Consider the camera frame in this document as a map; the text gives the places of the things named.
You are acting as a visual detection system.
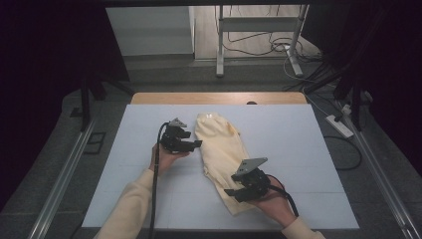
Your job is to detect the cream baby pants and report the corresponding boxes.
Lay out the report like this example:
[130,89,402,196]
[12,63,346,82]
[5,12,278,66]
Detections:
[193,112,267,216]

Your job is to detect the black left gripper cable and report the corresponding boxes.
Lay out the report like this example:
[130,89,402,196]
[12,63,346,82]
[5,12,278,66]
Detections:
[147,121,171,239]

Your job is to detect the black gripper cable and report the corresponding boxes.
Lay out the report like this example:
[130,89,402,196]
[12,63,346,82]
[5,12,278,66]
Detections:
[266,173,300,218]
[147,121,171,239]

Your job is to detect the dark curtain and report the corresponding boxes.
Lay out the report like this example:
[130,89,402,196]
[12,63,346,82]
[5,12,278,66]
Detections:
[301,0,422,177]
[0,0,131,213]

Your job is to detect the aluminium rail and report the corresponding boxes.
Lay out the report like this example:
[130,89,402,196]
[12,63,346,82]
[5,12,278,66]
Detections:
[27,119,98,239]
[337,99,422,239]

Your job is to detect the black floor cable loop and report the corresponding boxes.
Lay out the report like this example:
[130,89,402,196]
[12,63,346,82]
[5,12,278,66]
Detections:
[322,134,363,172]

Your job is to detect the tangle of floor cables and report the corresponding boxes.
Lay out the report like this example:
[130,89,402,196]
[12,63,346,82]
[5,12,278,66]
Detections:
[221,29,322,65]

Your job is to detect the light blue table mat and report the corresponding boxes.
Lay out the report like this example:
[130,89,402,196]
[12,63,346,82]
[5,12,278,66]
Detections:
[81,104,360,231]

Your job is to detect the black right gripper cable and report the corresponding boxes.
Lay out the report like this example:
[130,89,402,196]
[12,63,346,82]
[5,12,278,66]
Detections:
[266,173,300,218]

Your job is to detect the white power strip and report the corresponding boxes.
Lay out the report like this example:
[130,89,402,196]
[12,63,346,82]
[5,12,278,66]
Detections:
[324,114,355,139]

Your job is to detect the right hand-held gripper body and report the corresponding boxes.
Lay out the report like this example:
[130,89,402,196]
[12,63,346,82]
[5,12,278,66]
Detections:
[230,156,272,201]

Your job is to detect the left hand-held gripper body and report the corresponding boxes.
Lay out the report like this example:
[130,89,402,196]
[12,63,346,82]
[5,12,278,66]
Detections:
[159,117,193,154]

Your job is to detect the person's left hand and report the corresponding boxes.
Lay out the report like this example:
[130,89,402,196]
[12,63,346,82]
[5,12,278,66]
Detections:
[148,142,191,177]

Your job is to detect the person's right hand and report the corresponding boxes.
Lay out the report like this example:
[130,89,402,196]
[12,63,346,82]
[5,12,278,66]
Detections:
[254,174,298,229]

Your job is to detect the white metal stand frame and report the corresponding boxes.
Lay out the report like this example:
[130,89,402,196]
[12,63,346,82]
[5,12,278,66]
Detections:
[215,4,311,80]

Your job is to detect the black metal stand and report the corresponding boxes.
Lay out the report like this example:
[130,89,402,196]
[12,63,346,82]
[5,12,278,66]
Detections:
[332,64,373,132]
[79,74,135,132]

